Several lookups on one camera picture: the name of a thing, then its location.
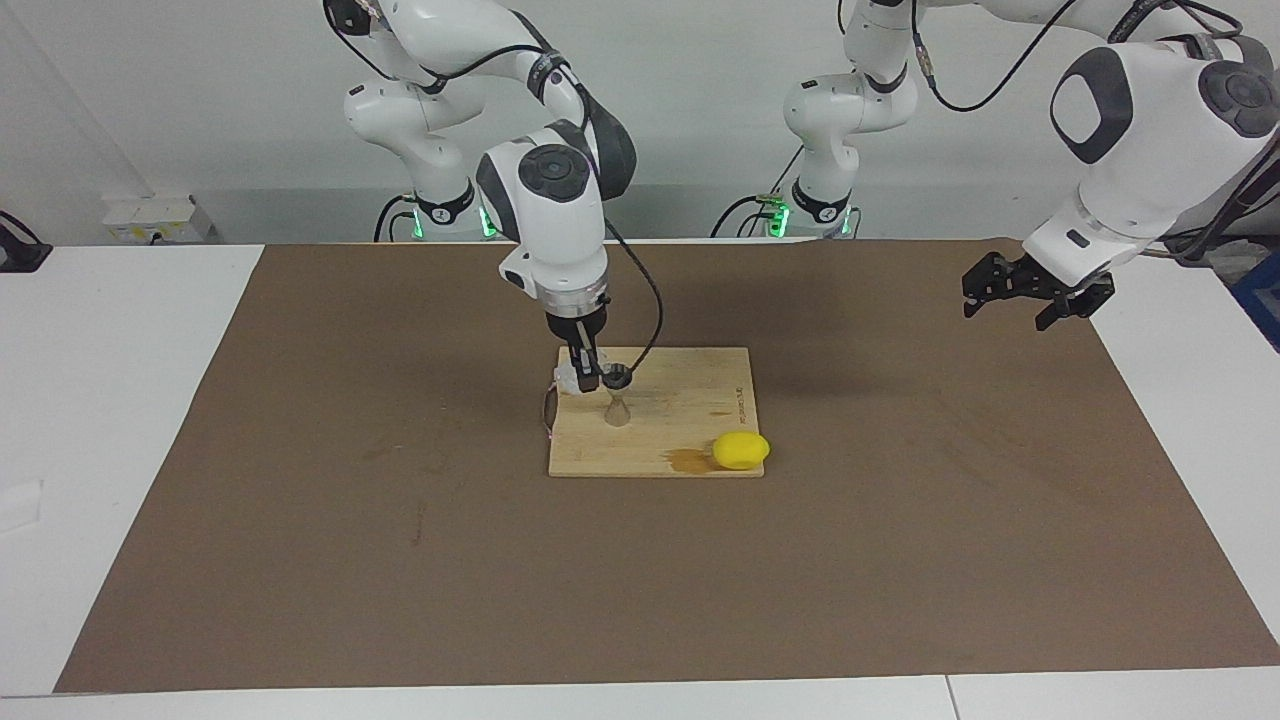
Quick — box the black left base cable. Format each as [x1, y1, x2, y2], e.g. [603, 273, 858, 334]
[710, 140, 806, 241]

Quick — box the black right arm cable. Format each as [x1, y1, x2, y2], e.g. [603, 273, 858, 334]
[325, 0, 667, 387]

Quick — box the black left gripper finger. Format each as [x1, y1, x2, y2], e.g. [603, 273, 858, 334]
[961, 251, 1013, 320]
[1034, 278, 1117, 332]

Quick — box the white wall power strip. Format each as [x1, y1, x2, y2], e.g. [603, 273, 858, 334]
[102, 195, 216, 246]

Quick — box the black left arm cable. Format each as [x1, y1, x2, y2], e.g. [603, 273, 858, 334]
[905, 0, 1280, 267]

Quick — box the black stand leg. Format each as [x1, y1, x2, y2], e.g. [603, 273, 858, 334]
[1165, 165, 1280, 267]

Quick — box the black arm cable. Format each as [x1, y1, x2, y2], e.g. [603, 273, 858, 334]
[325, 0, 667, 387]
[905, 0, 1280, 267]

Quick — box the black clamp object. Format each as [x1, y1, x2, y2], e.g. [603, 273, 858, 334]
[0, 210, 53, 273]

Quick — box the wooden cutting board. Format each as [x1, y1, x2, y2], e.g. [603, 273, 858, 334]
[541, 346, 766, 479]

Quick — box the yellow lemon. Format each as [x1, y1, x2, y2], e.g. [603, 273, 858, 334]
[712, 431, 772, 471]

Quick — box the blue box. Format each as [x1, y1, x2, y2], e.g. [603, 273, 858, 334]
[1232, 250, 1280, 353]

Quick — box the steel double jigger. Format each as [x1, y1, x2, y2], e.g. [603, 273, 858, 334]
[602, 364, 634, 430]

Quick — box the brown table mat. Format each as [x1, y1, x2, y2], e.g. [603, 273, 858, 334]
[55, 238, 1280, 694]

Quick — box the translucent tape patch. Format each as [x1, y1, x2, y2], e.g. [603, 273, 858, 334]
[0, 480, 46, 534]

